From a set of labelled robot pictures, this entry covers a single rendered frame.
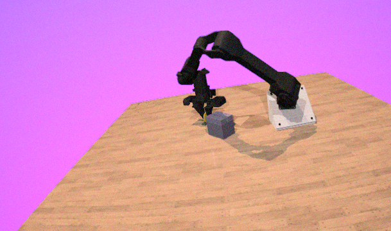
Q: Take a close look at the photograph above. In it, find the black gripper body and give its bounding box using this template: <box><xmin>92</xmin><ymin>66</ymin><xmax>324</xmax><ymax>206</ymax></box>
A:
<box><xmin>183</xmin><ymin>84</ymin><xmax>226</xmax><ymax>107</ymax></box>

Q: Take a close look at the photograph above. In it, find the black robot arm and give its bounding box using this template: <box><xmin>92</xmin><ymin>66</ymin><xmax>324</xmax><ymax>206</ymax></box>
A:
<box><xmin>176</xmin><ymin>30</ymin><xmax>301</xmax><ymax>110</ymax></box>

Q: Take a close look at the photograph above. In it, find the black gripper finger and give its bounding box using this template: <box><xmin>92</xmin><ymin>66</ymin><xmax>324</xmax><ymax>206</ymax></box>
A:
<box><xmin>204</xmin><ymin>106</ymin><xmax>213</xmax><ymax>116</ymax></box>
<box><xmin>192</xmin><ymin>103</ymin><xmax>205</xmax><ymax>118</ymax></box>

